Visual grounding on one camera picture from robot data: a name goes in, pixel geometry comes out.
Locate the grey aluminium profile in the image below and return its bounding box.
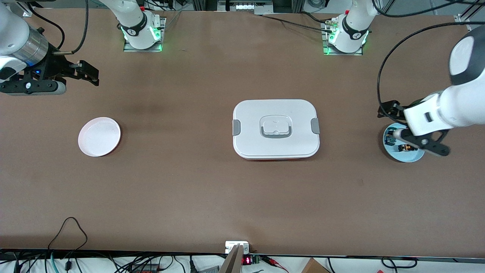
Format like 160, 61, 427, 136
219, 245, 245, 273

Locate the black cable on tabletop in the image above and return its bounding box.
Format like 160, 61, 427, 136
261, 11, 334, 33

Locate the white lidded storage box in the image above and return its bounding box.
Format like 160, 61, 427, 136
232, 99, 321, 160

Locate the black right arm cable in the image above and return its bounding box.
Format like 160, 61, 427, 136
28, 0, 90, 54

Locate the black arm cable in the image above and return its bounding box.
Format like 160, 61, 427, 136
28, 0, 90, 54
377, 21, 485, 119

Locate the aluminium frame rail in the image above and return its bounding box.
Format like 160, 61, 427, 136
454, 14, 474, 28

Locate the pink round plate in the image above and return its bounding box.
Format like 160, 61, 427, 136
78, 117, 121, 157

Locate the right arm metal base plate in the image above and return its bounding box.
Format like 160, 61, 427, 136
123, 17, 167, 52

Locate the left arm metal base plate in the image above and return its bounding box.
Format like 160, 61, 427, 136
321, 21, 364, 56

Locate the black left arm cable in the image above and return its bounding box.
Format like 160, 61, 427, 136
377, 21, 485, 119

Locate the small white device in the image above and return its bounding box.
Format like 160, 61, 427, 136
225, 241, 250, 254

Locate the black looped cable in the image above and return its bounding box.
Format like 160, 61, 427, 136
47, 217, 88, 266

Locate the light blue round plate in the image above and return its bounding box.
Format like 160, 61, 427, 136
383, 122, 426, 163

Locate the brown cardboard box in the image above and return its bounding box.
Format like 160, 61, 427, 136
301, 258, 330, 273

